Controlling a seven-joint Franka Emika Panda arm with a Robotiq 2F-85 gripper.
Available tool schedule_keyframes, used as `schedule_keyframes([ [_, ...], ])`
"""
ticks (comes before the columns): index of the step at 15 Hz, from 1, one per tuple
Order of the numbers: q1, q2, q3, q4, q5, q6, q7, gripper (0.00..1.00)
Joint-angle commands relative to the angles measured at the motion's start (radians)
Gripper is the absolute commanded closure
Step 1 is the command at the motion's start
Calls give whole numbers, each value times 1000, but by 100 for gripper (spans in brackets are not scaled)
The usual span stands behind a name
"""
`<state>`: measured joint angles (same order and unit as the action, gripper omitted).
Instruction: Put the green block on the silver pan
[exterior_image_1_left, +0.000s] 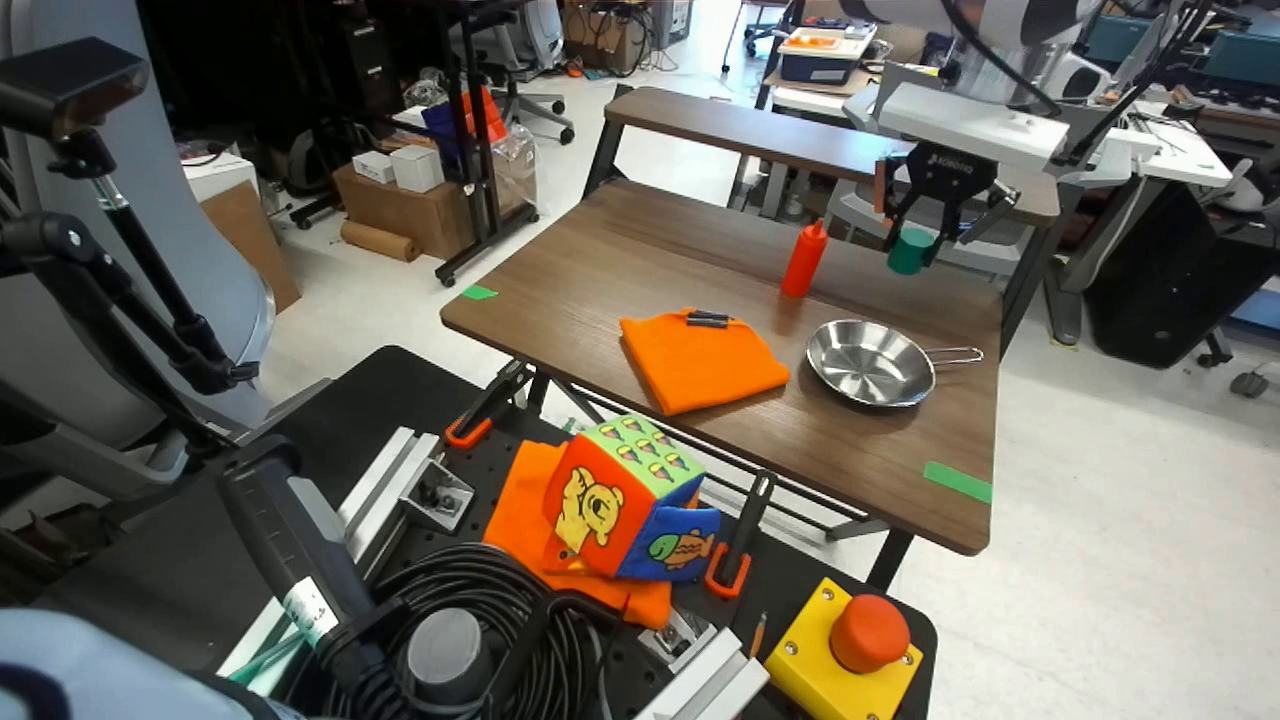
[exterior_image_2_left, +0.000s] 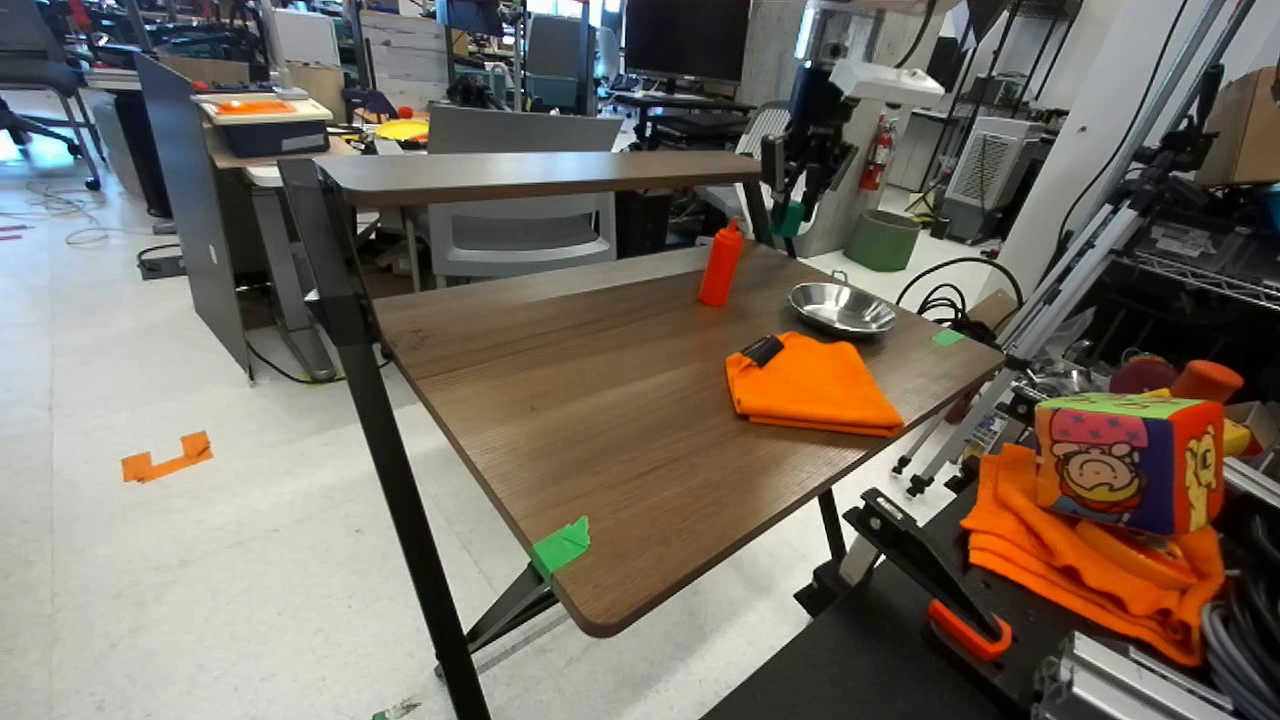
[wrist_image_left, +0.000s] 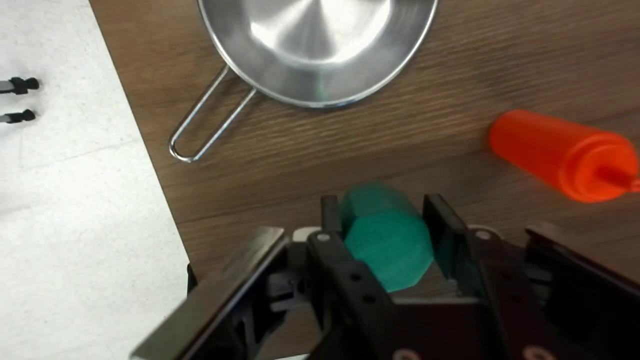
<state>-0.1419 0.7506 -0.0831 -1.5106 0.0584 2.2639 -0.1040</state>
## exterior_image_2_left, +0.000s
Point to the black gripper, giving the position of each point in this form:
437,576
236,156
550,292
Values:
822,121

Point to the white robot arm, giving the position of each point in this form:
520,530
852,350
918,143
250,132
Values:
881,85

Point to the silver pan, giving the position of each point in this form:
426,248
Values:
843,309

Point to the red fire extinguisher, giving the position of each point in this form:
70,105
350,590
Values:
878,156

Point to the green bucket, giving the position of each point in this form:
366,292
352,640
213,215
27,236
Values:
881,240

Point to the orange squeeze bottle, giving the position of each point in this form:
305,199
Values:
721,267

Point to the black clip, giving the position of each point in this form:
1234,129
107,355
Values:
761,350

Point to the black monitor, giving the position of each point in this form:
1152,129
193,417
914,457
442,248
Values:
684,37

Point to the folded orange cloth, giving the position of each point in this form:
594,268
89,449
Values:
814,388

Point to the long green tape strip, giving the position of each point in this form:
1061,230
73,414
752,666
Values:
948,338

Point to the grey chair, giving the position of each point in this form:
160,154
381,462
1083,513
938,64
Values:
520,215

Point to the wooden two-tier desk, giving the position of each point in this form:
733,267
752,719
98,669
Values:
585,402

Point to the silver tripod legs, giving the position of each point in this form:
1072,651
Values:
1107,187

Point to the orange black bar clamp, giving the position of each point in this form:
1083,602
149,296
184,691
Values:
932,572

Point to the small green tape piece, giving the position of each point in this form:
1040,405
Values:
562,544

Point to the colourful plush cube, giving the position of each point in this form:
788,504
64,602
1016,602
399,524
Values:
1133,462

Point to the brown cardboard box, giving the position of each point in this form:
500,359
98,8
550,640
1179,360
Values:
1245,125

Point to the crumpled orange cloth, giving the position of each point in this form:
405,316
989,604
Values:
1065,563

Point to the black platform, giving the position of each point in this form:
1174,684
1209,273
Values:
852,666

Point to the black box orange lid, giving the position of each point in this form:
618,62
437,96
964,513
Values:
264,121

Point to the dark grey partition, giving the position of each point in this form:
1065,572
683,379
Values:
193,225

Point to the orange floor tape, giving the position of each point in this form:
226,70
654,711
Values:
167,462

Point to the black office chair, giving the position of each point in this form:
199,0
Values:
44,93

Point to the aluminium rail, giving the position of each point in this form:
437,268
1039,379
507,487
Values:
1120,682

